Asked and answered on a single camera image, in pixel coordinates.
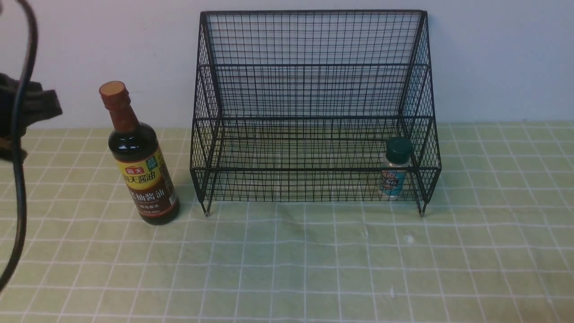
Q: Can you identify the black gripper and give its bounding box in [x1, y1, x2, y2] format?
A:
[0, 73, 63, 162]

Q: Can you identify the dark soy sauce bottle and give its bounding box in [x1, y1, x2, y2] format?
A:
[99, 80, 180, 226]

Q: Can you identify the small green-capped seasoning bottle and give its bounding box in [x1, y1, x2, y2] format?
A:
[379, 136, 414, 201]

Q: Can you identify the green checkered tablecloth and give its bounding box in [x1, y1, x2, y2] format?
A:
[1, 122, 574, 323]

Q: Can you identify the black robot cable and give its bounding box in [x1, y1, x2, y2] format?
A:
[0, 0, 39, 292]

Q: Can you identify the black wire mesh shelf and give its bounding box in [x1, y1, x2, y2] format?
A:
[189, 9, 442, 217]

